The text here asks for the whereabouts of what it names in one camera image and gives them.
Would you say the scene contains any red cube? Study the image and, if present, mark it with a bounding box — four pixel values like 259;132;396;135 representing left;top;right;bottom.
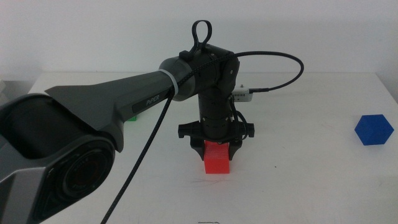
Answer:
203;140;231;174

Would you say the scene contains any blue cube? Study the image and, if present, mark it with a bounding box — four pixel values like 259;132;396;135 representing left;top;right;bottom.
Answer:
354;114;395;146

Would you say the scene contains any thin black left gripper cable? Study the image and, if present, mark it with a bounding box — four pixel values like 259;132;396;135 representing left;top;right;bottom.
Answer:
229;96;250;141

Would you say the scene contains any braided black left arm cable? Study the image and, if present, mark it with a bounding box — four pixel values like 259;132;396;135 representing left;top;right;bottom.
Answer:
99;50;305;224

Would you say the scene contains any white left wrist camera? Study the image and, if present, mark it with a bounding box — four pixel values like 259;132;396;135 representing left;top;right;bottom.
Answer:
231;88;253;103

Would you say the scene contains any thin black cable loop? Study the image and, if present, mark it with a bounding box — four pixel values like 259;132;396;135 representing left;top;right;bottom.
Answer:
192;19;213;54

